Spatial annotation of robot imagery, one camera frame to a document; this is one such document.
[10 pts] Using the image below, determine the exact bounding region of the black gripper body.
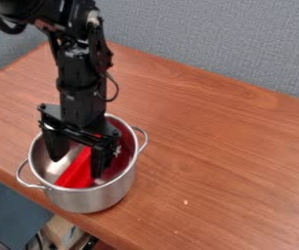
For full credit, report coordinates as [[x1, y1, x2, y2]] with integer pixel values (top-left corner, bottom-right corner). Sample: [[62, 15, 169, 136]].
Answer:
[[37, 86, 121, 148]]

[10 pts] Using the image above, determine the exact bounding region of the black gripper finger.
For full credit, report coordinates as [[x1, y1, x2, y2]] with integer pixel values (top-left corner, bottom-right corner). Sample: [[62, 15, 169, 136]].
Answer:
[[90, 146, 116, 179], [41, 127, 69, 162]]

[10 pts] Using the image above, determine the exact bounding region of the red block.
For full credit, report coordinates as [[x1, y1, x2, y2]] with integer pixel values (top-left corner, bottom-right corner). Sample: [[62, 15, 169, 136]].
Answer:
[[54, 144, 94, 188]]

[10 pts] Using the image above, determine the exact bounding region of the shiny metal pot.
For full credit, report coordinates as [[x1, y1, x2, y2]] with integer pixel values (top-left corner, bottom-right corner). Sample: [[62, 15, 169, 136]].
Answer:
[[15, 114, 149, 214]]

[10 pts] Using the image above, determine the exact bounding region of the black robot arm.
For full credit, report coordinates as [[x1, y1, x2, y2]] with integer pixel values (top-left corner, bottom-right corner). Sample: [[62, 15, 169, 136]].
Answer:
[[0, 0, 120, 178]]

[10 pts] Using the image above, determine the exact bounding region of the dark blue cabinet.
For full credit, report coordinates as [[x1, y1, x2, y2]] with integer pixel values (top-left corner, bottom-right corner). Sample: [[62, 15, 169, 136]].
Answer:
[[0, 183, 53, 250]]

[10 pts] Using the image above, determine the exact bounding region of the beige box under table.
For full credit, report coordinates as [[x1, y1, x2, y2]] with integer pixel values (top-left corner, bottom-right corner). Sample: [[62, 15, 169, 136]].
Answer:
[[41, 216, 89, 250]]

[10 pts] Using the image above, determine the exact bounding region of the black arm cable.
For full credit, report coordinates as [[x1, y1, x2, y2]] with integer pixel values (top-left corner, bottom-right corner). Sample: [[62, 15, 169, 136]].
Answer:
[[94, 71, 120, 104]]

